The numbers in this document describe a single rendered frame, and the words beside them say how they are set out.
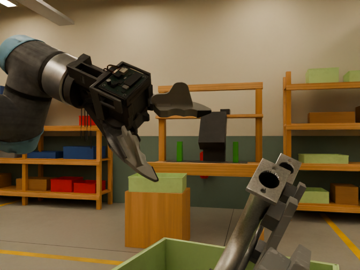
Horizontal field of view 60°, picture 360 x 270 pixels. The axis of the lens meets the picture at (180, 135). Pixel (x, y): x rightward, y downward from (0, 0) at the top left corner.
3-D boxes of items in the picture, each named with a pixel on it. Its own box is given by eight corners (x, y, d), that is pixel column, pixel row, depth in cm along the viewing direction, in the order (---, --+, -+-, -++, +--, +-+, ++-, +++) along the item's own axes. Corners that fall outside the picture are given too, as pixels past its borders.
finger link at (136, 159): (132, 166, 36) (111, 112, 41) (136, 192, 40) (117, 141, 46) (157, 158, 37) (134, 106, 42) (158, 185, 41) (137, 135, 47)
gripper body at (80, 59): (122, 105, 40) (53, 72, 44) (128, 147, 46) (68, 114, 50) (156, 73, 44) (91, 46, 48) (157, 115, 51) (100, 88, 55)
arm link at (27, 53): (26, 80, 59) (38, 36, 57) (69, 102, 56) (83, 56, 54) (-14, 75, 52) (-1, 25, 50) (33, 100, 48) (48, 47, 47)
